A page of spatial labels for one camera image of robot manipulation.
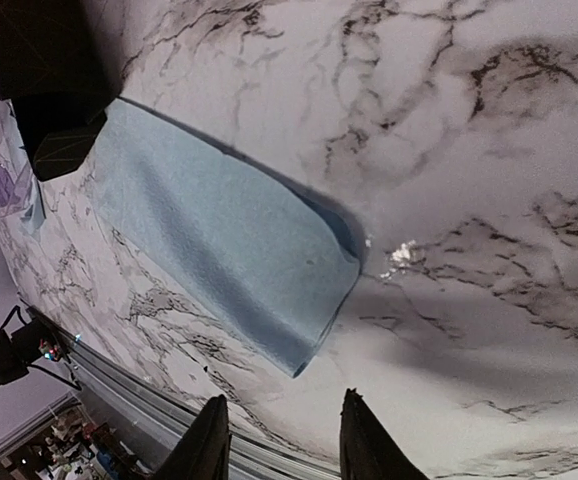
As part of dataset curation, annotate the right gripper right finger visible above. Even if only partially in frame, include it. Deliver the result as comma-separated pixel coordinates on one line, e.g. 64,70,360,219
339,389,427,480

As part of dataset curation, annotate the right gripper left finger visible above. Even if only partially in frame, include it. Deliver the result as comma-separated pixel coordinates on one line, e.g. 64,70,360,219
151,395,231,480

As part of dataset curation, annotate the blue cleaning cloth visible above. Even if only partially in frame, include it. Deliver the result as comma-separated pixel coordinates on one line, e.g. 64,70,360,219
92,99,362,377
0,100,46,240

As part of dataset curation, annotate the black glasses case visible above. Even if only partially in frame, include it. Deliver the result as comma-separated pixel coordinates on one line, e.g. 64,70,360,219
0,0,118,182

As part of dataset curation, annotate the front aluminium rail base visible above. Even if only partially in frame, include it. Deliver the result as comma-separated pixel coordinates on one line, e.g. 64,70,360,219
27,306,340,479

